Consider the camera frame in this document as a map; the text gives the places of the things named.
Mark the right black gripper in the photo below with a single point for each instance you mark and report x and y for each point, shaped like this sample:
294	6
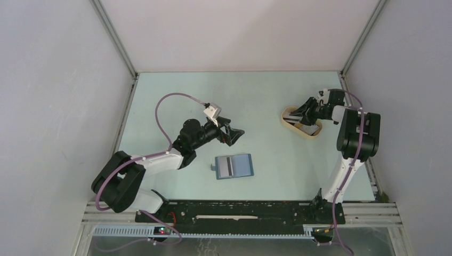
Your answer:
308	119

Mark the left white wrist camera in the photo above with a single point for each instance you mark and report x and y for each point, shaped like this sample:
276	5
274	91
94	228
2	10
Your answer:
212	111

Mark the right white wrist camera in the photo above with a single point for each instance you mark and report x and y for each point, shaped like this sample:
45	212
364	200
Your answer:
323	97

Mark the controller board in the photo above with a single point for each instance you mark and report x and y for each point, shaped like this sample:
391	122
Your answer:
323	231
162	231

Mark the aluminium frame rail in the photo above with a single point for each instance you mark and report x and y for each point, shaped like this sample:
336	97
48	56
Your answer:
289	212

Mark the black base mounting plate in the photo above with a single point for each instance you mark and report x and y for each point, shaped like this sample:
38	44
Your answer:
253	227

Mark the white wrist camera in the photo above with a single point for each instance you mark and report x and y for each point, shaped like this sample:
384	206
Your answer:
323	97
212	111

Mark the left controller board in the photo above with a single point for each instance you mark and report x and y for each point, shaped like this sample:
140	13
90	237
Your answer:
162	231

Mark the black striped card in tray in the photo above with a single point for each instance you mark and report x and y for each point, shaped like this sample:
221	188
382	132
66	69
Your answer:
292	119

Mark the beige oval tray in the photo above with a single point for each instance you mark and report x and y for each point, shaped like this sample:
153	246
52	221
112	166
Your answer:
296	128

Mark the blue card holder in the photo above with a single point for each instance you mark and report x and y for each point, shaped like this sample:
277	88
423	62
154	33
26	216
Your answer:
242	166

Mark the right controller board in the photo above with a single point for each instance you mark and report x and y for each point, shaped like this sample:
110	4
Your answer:
323	231

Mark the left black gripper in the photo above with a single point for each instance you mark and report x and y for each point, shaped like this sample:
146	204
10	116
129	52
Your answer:
231	134

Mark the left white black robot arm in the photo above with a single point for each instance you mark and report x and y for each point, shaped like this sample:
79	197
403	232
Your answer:
120	184

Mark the white cable duct strip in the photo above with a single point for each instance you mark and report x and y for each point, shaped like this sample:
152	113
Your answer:
151	232

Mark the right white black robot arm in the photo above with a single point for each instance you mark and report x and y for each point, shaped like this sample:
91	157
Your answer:
358	139

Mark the grey card in tray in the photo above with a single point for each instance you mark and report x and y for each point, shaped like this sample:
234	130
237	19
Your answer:
309	129

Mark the grey striped card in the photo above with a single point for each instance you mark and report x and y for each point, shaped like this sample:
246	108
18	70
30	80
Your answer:
224	167

